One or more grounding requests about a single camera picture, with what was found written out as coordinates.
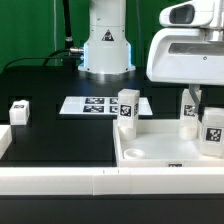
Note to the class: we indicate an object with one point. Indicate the white obstacle fence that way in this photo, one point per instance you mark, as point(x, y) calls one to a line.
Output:
point(111, 181)

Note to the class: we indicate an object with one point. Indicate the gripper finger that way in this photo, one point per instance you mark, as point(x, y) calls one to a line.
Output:
point(194, 89)

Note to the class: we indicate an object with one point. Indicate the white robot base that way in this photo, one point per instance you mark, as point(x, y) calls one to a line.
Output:
point(107, 53)

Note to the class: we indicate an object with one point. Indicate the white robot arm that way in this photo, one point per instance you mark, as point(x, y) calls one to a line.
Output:
point(207, 15)

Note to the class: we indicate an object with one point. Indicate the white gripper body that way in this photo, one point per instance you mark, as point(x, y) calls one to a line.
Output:
point(181, 55)

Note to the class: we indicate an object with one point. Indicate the white square tabletop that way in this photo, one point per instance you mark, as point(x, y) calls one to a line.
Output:
point(157, 144)

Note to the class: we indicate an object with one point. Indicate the black vertical pole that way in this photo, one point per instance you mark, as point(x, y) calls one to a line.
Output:
point(68, 33)

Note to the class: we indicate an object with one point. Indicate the white fiducial marker board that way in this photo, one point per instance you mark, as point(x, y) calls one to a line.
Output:
point(77, 105)

